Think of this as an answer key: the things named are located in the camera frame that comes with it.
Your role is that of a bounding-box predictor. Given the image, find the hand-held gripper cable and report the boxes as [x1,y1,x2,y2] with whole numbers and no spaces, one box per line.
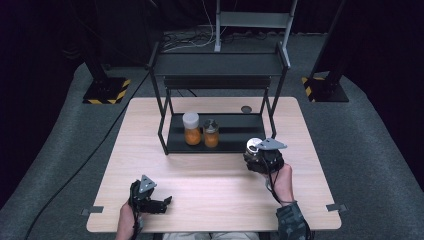
[262,156,285,205]
[131,186,144,240]

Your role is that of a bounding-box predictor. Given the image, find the long black floor cable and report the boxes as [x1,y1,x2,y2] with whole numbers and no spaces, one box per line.
[23,71,151,240]

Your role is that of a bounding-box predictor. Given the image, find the black stand with striped base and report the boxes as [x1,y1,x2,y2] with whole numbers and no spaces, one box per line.
[79,33,132,105]
[301,0,350,103]

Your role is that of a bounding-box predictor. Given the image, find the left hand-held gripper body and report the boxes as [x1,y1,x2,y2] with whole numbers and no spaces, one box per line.
[128,174,168,215]

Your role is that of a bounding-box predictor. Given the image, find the silver-lid jar of beige powder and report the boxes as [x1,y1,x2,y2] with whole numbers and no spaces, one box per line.
[245,137,265,156]

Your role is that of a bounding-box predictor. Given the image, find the grey metal stand frame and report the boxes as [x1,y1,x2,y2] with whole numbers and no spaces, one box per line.
[214,0,299,68]

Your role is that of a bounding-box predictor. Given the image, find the bundle of floor cables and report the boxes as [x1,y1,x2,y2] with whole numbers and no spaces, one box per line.
[161,29,268,52]

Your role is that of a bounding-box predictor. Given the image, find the right hand-held gripper cable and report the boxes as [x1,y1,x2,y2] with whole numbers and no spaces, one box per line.
[262,156,285,205]

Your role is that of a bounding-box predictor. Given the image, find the left hand-held gripper cable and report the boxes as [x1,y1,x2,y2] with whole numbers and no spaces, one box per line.
[131,186,144,240]

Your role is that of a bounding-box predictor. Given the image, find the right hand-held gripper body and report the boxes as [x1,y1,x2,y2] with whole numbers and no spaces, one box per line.
[245,137,288,175]

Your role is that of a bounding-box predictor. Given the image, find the silver-lid jar of orange powder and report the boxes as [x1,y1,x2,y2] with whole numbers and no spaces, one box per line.
[202,118,220,149]

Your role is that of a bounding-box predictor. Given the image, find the black metal shelf rack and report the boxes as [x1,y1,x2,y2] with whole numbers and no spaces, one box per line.
[146,41,292,157]

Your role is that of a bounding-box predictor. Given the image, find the white-lid jar of orange powder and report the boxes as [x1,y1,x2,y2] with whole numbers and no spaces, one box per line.
[181,111,203,146]

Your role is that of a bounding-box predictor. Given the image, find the person's light trousers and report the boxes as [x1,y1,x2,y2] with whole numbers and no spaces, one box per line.
[163,232,261,240]

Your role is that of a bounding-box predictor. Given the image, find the person's left hand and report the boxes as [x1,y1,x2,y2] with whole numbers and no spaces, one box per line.
[115,201,144,232]

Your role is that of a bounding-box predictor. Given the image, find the person's right hand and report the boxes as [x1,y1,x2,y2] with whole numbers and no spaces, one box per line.
[265,163,297,207]

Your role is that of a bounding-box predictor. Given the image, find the grey table edge bracket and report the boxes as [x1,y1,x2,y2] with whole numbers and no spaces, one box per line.
[81,205,105,216]
[325,203,348,213]

